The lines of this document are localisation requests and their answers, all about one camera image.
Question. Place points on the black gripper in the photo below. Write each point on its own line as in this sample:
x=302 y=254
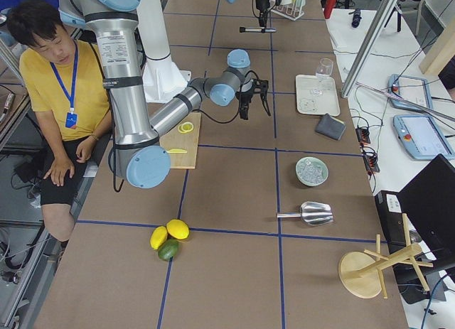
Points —
x=261 y=3
x=246 y=101

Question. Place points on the yellow lemon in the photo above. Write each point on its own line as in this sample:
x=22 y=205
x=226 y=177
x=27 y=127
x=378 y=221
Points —
x=178 y=229
x=158 y=237

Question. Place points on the wooden cup tree stand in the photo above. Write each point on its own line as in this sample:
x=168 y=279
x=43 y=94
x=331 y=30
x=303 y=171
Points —
x=361 y=272

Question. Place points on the cream bear tray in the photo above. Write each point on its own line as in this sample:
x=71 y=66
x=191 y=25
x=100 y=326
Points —
x=316 y=98

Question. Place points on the red cylinder bottle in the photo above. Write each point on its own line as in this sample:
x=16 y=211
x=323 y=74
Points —
x=329 y=5

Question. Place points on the clear wine glass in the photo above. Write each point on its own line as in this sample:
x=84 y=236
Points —
x=323 y=71

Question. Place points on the wooden cutting board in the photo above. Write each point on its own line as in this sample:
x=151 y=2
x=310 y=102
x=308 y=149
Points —
x=189 y=142

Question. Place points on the green bowl of ice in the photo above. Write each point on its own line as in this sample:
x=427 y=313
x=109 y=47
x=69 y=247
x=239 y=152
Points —
x=311 y=171

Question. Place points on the yellow plastic knife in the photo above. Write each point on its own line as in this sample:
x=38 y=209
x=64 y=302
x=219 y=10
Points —
x=177 y=151

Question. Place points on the metal ice scoop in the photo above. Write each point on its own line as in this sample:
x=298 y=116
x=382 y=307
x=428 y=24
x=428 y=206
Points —
x=311 y=213

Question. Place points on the far teach pendant tablet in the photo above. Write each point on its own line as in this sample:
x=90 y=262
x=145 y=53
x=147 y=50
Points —
x=413 y=89

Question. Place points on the teach pendant tablet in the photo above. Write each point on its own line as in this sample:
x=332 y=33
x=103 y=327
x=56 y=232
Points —
x=413 y=89
x=421 y=137

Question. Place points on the near teach pendant tablet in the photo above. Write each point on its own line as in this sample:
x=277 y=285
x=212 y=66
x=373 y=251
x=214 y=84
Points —
x=421 y=137

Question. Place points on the green lime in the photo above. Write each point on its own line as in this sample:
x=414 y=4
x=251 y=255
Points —
x=168 y=249

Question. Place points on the person in yellow shirt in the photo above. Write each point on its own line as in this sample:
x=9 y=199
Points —
x=64 y=82

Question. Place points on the black monitor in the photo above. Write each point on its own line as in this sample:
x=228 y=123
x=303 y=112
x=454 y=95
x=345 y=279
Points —
x=428 y=201

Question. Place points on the white wire cup rack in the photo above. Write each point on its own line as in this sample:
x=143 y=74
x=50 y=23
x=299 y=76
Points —
x=290 y=9

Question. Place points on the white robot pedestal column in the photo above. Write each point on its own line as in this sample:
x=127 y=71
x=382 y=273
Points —
x=162 y=78

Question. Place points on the aluminium frame post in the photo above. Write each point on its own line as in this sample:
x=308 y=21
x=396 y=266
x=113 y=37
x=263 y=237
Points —
x=378 y=23

